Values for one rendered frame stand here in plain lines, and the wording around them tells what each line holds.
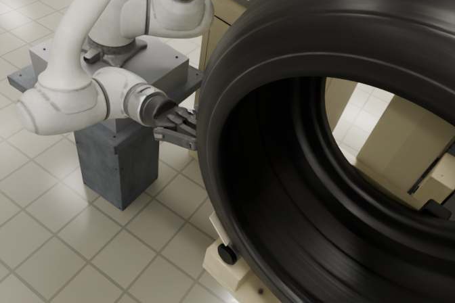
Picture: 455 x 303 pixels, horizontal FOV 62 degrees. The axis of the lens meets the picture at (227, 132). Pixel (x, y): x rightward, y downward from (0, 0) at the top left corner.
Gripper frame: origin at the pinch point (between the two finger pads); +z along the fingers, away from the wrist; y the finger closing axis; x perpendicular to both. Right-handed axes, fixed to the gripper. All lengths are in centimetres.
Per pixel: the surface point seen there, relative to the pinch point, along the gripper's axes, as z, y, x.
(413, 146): 27.8, 25.9, 1.6
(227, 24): -51, 58, 5
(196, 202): -58, 40, 90
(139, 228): -65, 11, 88
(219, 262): 8.9, -11.3, 17.2
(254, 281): 14.0, -6.6, 24.3
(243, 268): 13.0, -8.9, 17.9
